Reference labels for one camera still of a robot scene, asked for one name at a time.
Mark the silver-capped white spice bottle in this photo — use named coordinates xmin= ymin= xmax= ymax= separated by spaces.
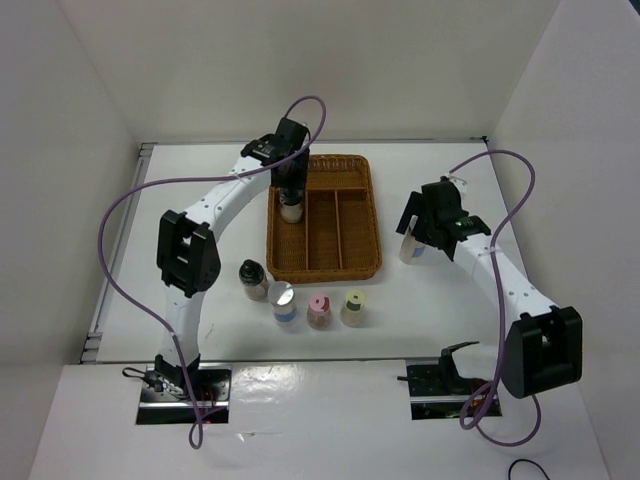
xmin=399 ymin=216 xmax=427 ymax=265

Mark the black-capped white spice bottle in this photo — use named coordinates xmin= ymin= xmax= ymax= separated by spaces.
xmin=278 ymin=188 xmax=304 ymax=224

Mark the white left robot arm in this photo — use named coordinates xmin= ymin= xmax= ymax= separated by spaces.
xmin=154 ymin=118 xmax=310 ymax=400

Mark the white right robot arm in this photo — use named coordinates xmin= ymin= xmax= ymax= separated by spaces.
xmin=396 ymin=177 xmax=583 ymax=399

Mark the brown wicker divided tray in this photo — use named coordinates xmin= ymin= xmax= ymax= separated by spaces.
xmin=266 ymin=154 xmax=382 ymax=284

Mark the yellow-capped spice bottle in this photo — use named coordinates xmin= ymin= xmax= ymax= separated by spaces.
xmin=340 ymin=290 xmax=366 ymax=327

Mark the pink-capped spice bottle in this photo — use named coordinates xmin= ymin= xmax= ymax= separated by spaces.
xmin=307 ymin=292 xmax=333 ymax=330

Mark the black-capped brown spice bottle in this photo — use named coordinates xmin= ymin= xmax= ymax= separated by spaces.
xmin=239 ymin=259 xmax=269 ymax=301

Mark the silver-capped blue-label bottle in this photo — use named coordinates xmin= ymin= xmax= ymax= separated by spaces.
xmin=267 ymin=281 xmax=297 ymax=327

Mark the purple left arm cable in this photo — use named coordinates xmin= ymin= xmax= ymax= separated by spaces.
xmin=97 ymin=95 xmax=329 ymax=450

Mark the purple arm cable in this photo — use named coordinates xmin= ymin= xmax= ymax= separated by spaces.
xmin=444 ymin=148 xmax=545 ymax=447
xmin=97 ymin=95 xmax=329 ymax=450

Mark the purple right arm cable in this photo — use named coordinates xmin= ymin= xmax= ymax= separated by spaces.
xmin=444 ymin=148 xmax=545 ymax=447

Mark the aluminium table edge rail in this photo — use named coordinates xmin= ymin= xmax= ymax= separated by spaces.
xmin=79 ymin=142 xmax=156 ymax=365

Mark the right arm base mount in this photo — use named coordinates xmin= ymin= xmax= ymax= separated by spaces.
xmin=396 ymin=342 xmax=486 ymax=420

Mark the black cable on floor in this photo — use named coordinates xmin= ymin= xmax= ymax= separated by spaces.
xmin=508 ymin=458 xmax=551 ymax=480

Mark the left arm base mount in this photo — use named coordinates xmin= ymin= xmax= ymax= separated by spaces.
xmin=122 ymin=363 xmax=232 ymax=426

